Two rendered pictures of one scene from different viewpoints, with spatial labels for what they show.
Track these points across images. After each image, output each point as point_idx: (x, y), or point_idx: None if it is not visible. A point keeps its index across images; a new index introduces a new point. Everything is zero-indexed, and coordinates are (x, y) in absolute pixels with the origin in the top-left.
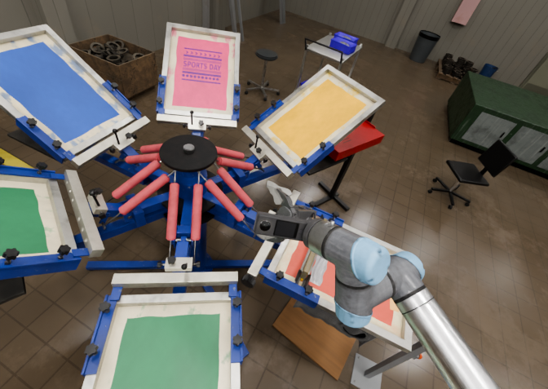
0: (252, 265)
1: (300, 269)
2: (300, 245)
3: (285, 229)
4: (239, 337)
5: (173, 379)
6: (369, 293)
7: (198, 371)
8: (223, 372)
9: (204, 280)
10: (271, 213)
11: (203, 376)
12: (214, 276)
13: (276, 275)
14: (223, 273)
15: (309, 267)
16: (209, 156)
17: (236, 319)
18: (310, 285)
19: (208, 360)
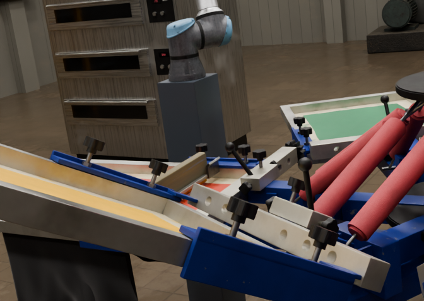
0: (289, 151)
1: (205, 175)
2: (194, 207)
3: None
4: (297, 118)
5: (363, 130)
6: None
7: (339, 134)
8: (311, 137)
9: (358, 135)
10: (254, 176)
11: (332, 134)
12: (344, 139)
13: (248, 165)
14: (332, 142)
15: (194, 155)
16: (412, 82)
17: (305, 140)
18: (199, 146)
19: (330, 138)
